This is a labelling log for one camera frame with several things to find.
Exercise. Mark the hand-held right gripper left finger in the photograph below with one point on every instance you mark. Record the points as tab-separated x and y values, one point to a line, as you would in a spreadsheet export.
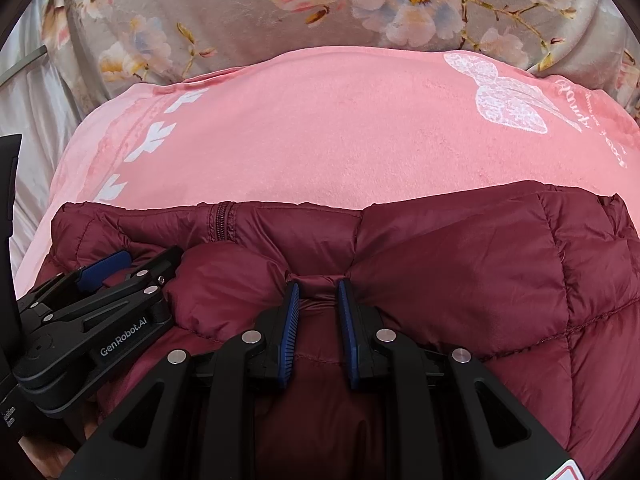
291	330

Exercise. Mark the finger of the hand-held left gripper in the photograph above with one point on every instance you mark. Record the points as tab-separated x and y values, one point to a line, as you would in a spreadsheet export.
106	265
160	262

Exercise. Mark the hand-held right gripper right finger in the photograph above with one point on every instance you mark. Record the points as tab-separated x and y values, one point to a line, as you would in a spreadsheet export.
346	330

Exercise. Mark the maroon puffer jacket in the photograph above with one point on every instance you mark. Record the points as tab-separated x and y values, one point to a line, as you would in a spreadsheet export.
450	280

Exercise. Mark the person's left hand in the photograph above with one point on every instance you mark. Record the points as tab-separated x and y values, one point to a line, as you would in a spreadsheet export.
75	425

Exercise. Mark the white satin cloth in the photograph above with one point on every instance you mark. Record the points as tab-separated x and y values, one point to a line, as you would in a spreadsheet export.
35	135

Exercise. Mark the pink printed blanket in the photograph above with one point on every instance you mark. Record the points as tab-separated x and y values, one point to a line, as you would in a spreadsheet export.
320	140

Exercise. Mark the grey metal bar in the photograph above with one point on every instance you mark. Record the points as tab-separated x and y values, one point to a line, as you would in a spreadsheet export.
22	65

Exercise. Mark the grey floral quilt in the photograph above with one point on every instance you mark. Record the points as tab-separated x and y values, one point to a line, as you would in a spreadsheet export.
260	15

